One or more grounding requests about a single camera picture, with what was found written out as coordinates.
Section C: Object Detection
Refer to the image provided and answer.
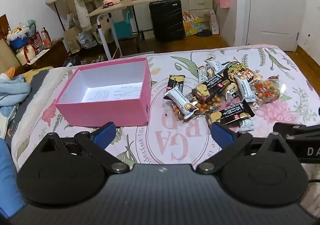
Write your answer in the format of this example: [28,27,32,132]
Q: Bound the colourful gift bag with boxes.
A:
[182,12,209,37]

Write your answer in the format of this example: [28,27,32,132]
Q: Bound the black cracker packet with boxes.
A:
[192,75,232,101]
[164,74,186,99]
[209,100,255,126]

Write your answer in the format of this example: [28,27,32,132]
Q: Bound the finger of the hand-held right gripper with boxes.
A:
[273,122,320,139]

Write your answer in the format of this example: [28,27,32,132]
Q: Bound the orange beaked plush toy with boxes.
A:
[0,67,16,81]

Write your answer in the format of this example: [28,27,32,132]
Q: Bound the wooden headboard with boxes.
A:
[0,14,23,75]

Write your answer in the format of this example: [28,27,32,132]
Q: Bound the pink cardboard box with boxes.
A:
[54,57,152,127]

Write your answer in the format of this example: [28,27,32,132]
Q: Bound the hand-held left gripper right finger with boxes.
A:
[196,121,288,174]

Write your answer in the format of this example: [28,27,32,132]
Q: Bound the orange drink bottle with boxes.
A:
[41,29,52,45]

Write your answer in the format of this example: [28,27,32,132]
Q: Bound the black shoes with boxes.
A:
[64,55,82,66]

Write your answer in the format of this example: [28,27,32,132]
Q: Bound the blue bag with white flowers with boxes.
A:
[6,23,30,51]

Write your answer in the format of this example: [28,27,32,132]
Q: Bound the light blue blanket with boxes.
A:
[0,75,32,125]

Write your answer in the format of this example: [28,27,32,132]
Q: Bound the clear coated peanut bag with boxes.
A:
[251,76,282,104]
[172,95,227,123]

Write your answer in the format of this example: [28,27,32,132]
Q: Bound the teal bag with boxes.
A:
[112,11,133,39]

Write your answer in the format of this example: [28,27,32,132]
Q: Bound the red box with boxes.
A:
[29,32,43,47]

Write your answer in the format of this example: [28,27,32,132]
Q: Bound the white bag with red ribbon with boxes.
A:
[16,44,38,65]

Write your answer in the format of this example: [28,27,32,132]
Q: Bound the wooden nightstand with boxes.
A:
[25,38,68,68]

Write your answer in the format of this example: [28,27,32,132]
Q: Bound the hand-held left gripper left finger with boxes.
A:
[37,122,130,174]

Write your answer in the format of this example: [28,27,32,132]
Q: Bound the grey plastic bag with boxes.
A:
[76,32,97,49]

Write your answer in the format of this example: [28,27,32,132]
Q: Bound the yellow cloth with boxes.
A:
[22,66,54,83]

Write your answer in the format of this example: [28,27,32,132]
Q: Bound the white door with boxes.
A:
[246,0,307,51]

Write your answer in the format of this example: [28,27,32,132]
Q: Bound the white paper bag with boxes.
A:
[209,9,220,34]

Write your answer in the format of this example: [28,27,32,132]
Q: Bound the brown paper bag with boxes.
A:
[92,15,113,44]
[64,23,83,54]

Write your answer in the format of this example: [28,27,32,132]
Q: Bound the person's blue clothing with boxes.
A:
[0,138,25,218]

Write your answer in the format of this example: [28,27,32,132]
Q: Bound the black suitcase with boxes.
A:
[149,0,186,41]

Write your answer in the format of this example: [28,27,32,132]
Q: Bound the instant noodle packet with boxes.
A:
[222,58,263,83]

